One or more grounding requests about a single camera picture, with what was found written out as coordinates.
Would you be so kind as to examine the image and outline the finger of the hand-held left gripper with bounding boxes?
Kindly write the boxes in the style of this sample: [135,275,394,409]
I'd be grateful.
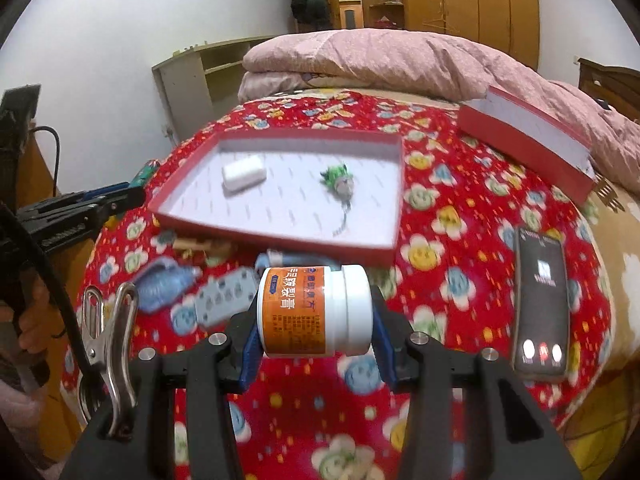
[82,181,146,201]
[65,191,147,221]

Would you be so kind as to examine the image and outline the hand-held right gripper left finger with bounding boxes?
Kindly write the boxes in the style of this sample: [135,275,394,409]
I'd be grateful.
[60,310,266,480]

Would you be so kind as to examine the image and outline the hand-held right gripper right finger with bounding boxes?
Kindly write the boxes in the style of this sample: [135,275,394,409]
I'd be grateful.
[369,285,586,480]

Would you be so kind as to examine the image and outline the green lighter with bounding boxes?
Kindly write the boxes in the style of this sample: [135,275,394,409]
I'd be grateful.
[131,159,162,187]

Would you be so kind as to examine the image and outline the grey power adapter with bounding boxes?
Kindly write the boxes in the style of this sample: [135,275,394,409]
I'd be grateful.
[192,266,258,328]

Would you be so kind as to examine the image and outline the white jar with orange label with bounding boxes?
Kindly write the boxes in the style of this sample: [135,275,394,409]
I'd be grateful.
[256,265,373,358]

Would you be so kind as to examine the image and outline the clear blue plastic item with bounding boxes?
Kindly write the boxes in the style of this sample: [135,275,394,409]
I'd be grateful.
[131,257,203,313]

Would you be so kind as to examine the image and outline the shallow red box tray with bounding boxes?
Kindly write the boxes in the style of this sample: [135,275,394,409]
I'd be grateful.
[150,129,405,267]

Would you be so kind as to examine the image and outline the person's left hand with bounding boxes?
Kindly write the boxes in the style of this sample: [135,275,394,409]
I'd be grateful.
[0,275,58,396]

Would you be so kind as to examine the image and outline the wooden cabinet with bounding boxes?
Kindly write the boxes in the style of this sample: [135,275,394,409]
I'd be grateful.
[17,130,58,208]

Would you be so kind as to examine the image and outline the gold wooden puzzle piece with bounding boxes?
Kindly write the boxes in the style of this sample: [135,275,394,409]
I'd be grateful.
[172,237,233,261]

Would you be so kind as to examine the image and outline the red smiley flower blanket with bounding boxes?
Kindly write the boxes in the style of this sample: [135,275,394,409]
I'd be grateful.
[60,87,616,480]

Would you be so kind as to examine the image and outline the blue grey curved plastic piece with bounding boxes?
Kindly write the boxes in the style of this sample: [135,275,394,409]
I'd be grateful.
[255,249,301,273]

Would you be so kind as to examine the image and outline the beige open shelf unit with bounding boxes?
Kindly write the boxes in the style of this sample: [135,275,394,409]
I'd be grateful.
[151,35,281,148]

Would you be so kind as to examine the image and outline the white rectangular case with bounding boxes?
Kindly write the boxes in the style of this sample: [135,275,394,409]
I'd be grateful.
[221,156,266,195]

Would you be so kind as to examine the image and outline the metal spring clip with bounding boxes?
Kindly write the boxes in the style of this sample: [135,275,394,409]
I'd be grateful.
[77,282,141,436]

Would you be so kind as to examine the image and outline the dark remote control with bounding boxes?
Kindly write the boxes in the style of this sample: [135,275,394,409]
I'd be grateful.
[512,226,572,385]

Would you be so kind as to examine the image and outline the red box lid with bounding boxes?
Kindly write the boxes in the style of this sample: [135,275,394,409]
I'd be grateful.
[457,85,598,206]

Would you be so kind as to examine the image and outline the yellow bed sheet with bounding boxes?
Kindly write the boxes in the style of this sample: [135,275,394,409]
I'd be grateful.
[565,175,640,480]

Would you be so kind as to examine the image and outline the pink quilt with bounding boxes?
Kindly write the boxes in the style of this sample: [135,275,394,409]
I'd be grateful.
[237,30,640,191]

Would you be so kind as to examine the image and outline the dark wooden headboard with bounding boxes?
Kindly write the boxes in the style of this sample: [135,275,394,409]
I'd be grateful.
[577,57,640,123]

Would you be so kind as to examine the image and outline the wooden wardrobe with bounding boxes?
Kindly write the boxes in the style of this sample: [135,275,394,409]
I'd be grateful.
[400,0,541,71]

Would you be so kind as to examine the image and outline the thick black cable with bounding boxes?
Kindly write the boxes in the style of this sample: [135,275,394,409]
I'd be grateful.
[0,202,101,426]

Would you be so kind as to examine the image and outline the thin black cable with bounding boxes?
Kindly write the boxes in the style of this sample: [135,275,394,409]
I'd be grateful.
[31,126,63,196]

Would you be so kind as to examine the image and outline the small green grey toy keychain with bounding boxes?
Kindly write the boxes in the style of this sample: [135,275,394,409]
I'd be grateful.
[321,162,357,236]

